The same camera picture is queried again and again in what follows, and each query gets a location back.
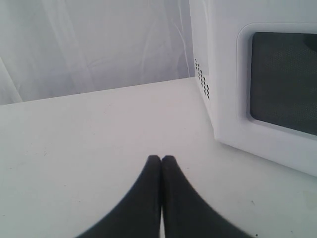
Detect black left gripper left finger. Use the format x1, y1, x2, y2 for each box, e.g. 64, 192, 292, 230
79, 155, 162, 238

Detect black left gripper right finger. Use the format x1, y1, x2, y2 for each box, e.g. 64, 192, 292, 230
161, 155, 250, 238

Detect white microwave door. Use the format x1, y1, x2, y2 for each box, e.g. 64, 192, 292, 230
210, 0, 317, 177

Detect white microwave oven body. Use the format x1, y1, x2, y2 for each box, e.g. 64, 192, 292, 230
189, 0, 317, 177

